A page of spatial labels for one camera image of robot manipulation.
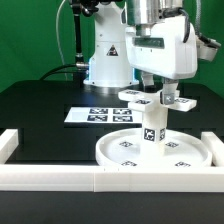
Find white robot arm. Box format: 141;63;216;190
85;0;197;105

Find grey cable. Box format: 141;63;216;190
55;0;68;81

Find white fence bar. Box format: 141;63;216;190
0;165;224;193
201;132;224;167
0;129;19;164

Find white marker sheet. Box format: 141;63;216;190
64;107;142;124

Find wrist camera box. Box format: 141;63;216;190
197;36;221;61

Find black cable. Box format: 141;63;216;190
39;63;90;81

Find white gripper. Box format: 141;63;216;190
125;16;197;105

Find white left fence bar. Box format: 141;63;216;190
0;129;19;164

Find white cross-shaped table base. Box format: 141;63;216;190
118;89;197;112

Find white right fence bar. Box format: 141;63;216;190
201;132;224;167

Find white round table top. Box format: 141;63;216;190
95;128;212;168

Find white front fence bar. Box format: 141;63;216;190
0;165;224;193

